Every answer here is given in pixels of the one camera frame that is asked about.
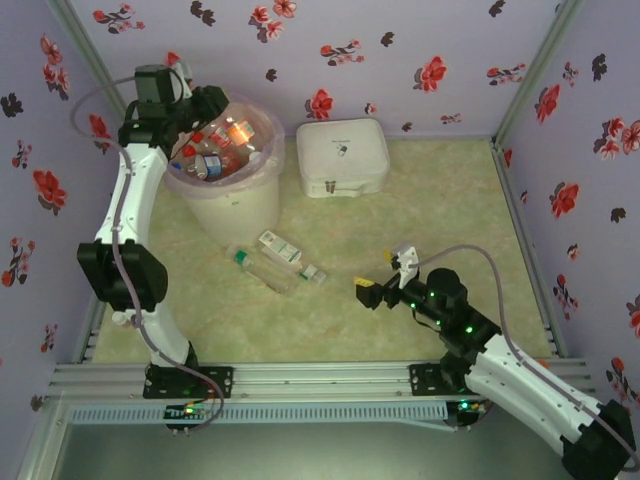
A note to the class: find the white green label bottle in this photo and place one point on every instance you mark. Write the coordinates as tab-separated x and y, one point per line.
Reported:
282	250

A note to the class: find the green cap clear bottle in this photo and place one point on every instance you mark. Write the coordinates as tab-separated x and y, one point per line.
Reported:
260	270

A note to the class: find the white ribbed plastic bin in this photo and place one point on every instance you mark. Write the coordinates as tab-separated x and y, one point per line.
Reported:
235	210

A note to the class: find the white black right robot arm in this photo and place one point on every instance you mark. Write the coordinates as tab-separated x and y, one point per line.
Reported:
525	390

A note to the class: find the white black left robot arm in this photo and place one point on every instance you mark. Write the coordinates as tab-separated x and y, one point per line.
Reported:
130	200

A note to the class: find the pink translucent bin liner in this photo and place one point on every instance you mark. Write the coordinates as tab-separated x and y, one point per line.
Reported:
275	145

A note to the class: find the white zippered medicine case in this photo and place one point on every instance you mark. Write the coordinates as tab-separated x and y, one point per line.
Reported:
345	150

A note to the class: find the small white cap bottle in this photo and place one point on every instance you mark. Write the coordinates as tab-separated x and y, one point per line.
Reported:
120	318

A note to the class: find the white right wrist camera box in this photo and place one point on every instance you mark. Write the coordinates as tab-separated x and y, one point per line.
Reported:
406	260

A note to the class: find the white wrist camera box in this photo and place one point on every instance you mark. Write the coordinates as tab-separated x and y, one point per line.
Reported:
184	80
406	260

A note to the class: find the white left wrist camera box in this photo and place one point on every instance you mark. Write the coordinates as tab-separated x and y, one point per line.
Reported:
184	80

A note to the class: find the aluminium frame corner post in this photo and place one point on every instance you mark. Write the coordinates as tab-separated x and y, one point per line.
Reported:
90	55
540	70

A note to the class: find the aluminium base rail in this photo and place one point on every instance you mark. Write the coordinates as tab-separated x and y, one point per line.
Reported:
320	382

